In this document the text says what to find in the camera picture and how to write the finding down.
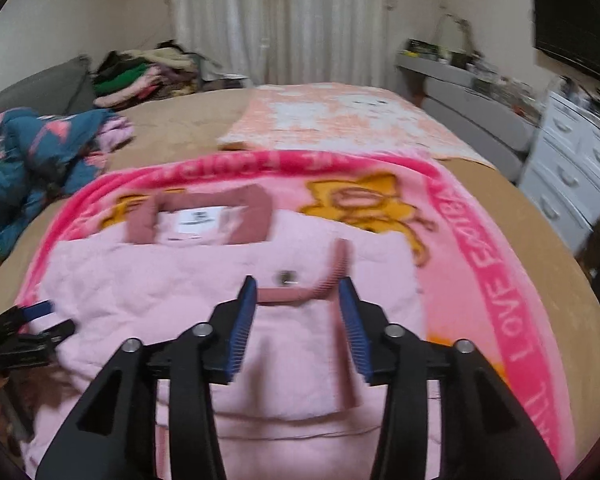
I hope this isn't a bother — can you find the pink printed blanket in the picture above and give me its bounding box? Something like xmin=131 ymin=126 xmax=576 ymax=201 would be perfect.
xmin=17 ymin=150 xmax=578 ymax=480

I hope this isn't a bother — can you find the blue floral duvet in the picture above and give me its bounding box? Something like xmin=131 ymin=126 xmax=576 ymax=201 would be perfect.
xmin=0 ymin=106 xmax=135 ymax=271

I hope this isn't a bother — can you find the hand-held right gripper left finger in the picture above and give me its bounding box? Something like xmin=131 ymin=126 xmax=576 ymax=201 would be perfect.
xmin=35 ymin=275 xmax=258 ymax=480

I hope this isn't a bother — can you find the bed with tan sheet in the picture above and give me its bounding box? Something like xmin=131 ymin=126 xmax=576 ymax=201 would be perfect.
xmin=0 ymin=82 xmax=600 ymax=480

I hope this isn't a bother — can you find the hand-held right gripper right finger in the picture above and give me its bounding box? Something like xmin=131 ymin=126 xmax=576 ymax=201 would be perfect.
xmin=337 ymin=277 xmax=563 ymax=480

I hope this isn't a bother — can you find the pile of clothes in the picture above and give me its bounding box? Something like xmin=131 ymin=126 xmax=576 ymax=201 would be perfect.
xmin=92 ymin=42 xmax=251 ymax=108

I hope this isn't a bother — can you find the white drawer chest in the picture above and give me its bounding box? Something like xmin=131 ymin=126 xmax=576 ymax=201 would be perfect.
xmin=517 ymin=91 xmax=600 ymax=256

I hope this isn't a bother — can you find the white cable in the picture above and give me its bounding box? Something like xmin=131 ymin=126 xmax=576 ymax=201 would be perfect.
xmin=432 ymin=10 xmax=478 ymax=56

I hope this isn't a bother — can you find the clutter of small items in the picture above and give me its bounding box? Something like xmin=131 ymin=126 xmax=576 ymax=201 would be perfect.
xmin=402 ymin=37 xmax=546 ymax=116

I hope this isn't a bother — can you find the white curtain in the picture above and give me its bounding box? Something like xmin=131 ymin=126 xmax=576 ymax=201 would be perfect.
xmin=172 ymin=0 xmax=398 ymax=91

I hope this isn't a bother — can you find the pink quilted jacket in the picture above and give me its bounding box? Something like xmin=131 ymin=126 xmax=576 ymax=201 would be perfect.
xmin=17 ymin=185 xmax=443 ymax=480

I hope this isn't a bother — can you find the grey headboard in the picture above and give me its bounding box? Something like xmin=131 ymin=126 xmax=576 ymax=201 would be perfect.
xmin=396 ymin=52 xmax=538 ymax=183

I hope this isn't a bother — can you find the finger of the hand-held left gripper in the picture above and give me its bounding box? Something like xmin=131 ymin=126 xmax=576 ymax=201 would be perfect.
xmin=0 ymin=301 xmax=55 ymax=333
xmin=0 ymin=321 xmax=77 ymax=376

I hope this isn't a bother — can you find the black television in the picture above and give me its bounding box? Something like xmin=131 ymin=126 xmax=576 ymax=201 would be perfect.
xmin=531 ymin=0 xmax=600 ymax=88

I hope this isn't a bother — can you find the peach patterned blanket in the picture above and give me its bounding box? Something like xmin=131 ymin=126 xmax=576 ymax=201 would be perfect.
xmin=217 ymin=82 xmax=498 ymax=168

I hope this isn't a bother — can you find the grey pillow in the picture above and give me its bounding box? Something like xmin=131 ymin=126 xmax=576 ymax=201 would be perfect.
xmin=0 ymin=55 xmax=98 ymax=123

